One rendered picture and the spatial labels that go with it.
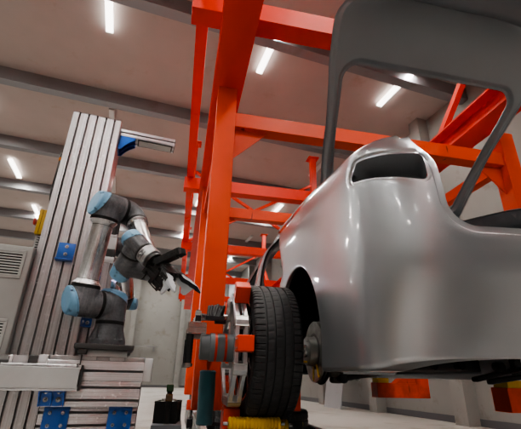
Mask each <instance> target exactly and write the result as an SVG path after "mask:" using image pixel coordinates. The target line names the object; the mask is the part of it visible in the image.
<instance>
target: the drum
mask: <svg viewBox="0 0 521 429"><path fill-rule="evenodd" d="M233 349H234V335H230V334H217V333H210V335H209V334H201V336H200V344H199V354H198V359H199V360H208V361H209V362H232V361H233Z"/></svg>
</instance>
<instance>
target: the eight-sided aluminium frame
mask: <svg viewBox="0 0 521 429"><path fill-rule="evenodd" d="M233 294H234V292H233V293H232V295H231V297H230V298H229V299H228V301H227V304H226V315H227V312H228V304H229V303H230V302H231V303H233V311H234V329H235V331H234V349H233V361H232V362H228V363H225V362H221V365H220V375H221V402H222V404H224V405H225V406H227V407H240V405H241V402H242V395H243V387H244V382H245V377H246V375H247V369H248V363H247V359H248V353H247V352H243V356H242V361H238V352H235V338H236V336H237V335H239V330H240V329H243V334H244V335H248V334H249V316H248V312H247V306H246V304H244V303H241V308H242V315H239V310H238V303H235V302H234V298H233ZM222 334H229V327H228V323H226V324H224V327H223V333H222ZM226 375H228V381H229V391H228V393H226ZM237 375H240V378H239V383H238V392H237V395H234V388H235V384H236V379H237Z"/></svg>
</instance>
